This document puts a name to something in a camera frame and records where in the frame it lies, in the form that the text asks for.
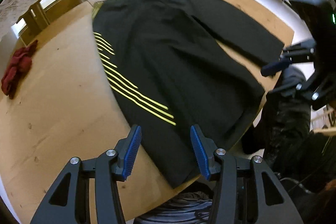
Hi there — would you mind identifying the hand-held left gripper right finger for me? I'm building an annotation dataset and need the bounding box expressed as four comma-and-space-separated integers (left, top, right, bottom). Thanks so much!
189, 124, 302, 224

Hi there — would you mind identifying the person's right leg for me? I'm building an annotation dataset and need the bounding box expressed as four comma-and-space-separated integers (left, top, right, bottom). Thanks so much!
241, 67, 313, 169

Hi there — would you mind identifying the black shirt with yellow stripes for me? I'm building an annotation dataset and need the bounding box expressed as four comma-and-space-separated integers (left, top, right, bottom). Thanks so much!
91, 0, 285, 189

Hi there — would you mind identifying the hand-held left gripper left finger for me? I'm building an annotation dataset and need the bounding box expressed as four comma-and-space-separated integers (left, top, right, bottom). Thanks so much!
29, 125, 143, 224

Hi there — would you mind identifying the dark red garment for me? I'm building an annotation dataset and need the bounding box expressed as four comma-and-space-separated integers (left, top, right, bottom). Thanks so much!
1, 40, 38, 100

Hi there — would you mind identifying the small wooden table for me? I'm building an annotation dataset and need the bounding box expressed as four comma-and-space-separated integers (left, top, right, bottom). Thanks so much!
16, 1, 51, 45

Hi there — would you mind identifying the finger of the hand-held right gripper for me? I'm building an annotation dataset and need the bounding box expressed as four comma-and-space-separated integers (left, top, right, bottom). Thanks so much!
261, 39, 317, 77
268, 74, 328, 109

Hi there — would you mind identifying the wooden chair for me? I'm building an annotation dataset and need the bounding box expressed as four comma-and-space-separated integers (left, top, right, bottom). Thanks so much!
311, 102, 336, 135

